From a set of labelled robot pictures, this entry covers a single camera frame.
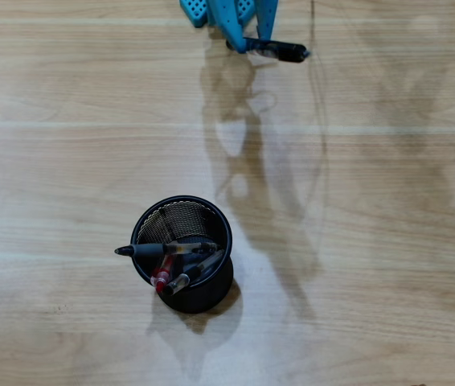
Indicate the black retractable pen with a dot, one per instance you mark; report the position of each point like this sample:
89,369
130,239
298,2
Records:
288,51

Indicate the red clear retractable pen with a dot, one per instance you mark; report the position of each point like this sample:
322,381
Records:
161,277

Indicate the black mesh pen holder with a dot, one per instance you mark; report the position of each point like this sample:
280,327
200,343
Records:
203,301

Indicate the clear pen grey grip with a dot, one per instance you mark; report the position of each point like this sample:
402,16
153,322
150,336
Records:
147,250

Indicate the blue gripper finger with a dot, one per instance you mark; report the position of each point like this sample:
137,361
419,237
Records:
229,24
267,20

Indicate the clear stick pen black cap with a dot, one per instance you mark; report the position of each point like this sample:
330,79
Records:
179,283

